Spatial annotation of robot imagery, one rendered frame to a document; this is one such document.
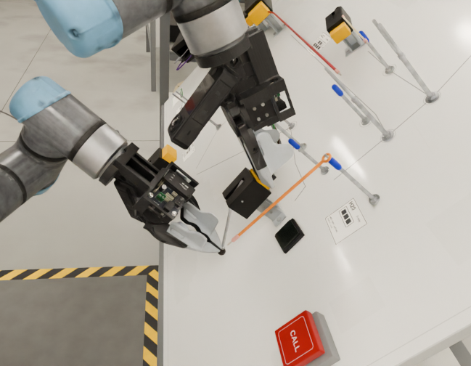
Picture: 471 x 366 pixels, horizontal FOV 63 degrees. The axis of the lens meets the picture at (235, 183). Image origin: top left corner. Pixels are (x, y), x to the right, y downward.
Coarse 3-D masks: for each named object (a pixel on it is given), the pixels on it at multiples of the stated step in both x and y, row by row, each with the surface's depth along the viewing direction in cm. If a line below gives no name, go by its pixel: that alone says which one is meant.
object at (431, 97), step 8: (376, 24) 44; (384, 32) 43; (392, 40) 44; (392, 48) 46; (400, 56) 45; (408, 64) 46; (416, 72) 47; (416, 80) 48; (424, 88) 49; (432, 96) 50
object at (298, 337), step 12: (288, 324) 44; (300, 324) 43; (312, 324) 42; (276, 336) 45; (288, 336) 43; (300, 336) 42; (312, 336) 41; (288, 348) 42; (300, 348) 41; (312, 348) 40; (288, 360) 42; (300, 360) 41; (312, 360) 41
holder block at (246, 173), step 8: (240, 176) 58; (248, 176) 56; (232, 184) 58; (240, 184) 56; (248, 184) 55; (256, 184) 55; (224, 192) 59; (232, 192) 58; (240, 192) 55; (248, 192) 55; (256, 192) 56; (264, 192) 56; (232, 200) 56; (240, 200) 56; (248, 200) 56; (256, 200) 57; (232, 208) 56; (240, 208) 57; (248, 208) 57; (256, 208) 57; (248, 216) 58
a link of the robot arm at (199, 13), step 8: (176, 0) 39; (184, 0) 40; (192, 0) 40; (200, 0) 40; (208, 0) 40; (216, 0) 40; (224, 0) 41; (176, 8) 41; (184, 8) 41; (192, 8) 40; (200, 8) 40; (208, 8) 40; (216, 8) 41; (176, 16) 42; (184, 16) 41; (192, 16) 41; (200, 16) 41
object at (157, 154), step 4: (160, 148) 90; (156, 152) 89; (160, 152) 88; (152, 156) 90; (156, 156) 88; (160, 156) 87; (148, 160) 90; (152, 160) 88; (156, 160) 86; (160, 160) 87; (164, 160) 87; (152, 164) 87; (156, 164) 87; (160, 164) 87; (164, 164) 87; (160, 168) 88; (176, 172) 93; (184, 176) 94
